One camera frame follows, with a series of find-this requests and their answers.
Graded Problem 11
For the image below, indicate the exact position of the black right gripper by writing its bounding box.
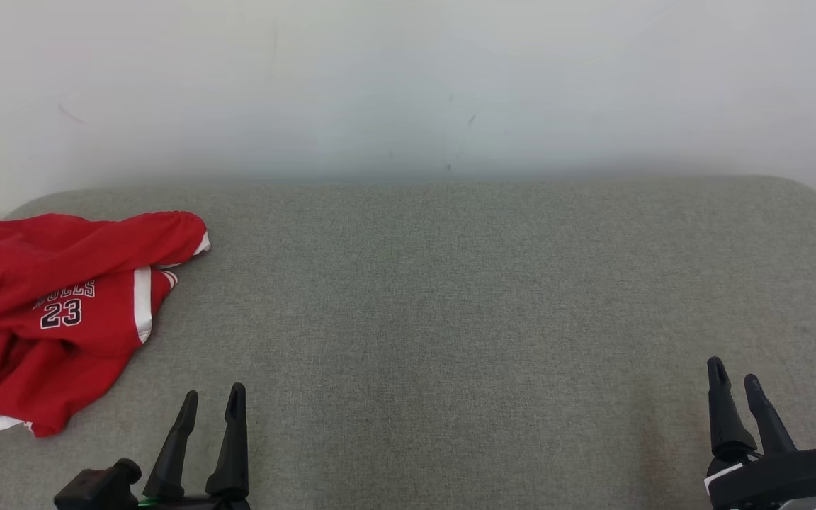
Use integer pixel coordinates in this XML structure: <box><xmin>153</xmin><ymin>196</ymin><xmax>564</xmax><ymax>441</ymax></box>
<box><xmin>704</xmin><ymin>356</ymin><xmax>816</xmax><ymax>510</ymax></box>

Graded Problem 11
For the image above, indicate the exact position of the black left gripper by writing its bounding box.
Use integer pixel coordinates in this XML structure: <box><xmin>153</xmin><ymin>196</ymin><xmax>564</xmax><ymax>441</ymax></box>
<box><xmin>132</xmin><ymin>382</ymin><xmax>253</xmax><ymax>510</ymax></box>

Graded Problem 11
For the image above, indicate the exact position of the red basketball jersey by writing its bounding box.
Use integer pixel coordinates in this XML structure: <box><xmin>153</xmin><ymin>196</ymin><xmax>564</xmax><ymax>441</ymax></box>
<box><xmin>0</xmin><ymin>268</ymin><xmax>179</xmax><ymax>465</ymax></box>

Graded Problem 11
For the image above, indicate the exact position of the grey fabric sofa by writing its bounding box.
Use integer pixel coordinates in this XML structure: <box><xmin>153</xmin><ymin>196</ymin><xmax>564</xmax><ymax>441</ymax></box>
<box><xmin>0</xmin><ymin>176</ymin><xmax>816</xmax><ymax>510</ymax></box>

